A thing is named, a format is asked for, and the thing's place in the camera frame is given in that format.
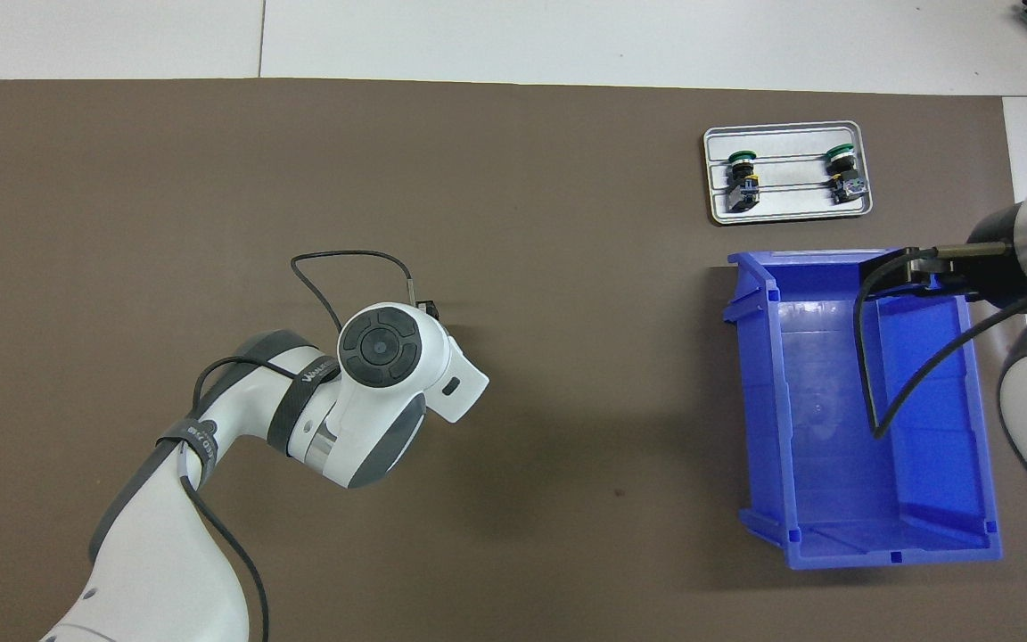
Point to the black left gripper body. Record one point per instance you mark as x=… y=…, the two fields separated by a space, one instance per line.
x=429 y=312

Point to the brown table mat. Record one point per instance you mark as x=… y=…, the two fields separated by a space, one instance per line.
x=567 y=401

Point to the grey metal tray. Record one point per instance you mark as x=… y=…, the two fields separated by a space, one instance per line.
x=790 y=205

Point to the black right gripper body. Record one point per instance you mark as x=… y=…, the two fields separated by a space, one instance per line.
x=1004 y=272

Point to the blue plastic storage bin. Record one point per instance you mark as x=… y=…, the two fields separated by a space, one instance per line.
x=834 y=446

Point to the green push button switch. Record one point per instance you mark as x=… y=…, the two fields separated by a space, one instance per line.
x=743 y=183
x=843 y=174

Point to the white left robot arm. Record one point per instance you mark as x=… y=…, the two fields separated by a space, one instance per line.
x=380 y=343

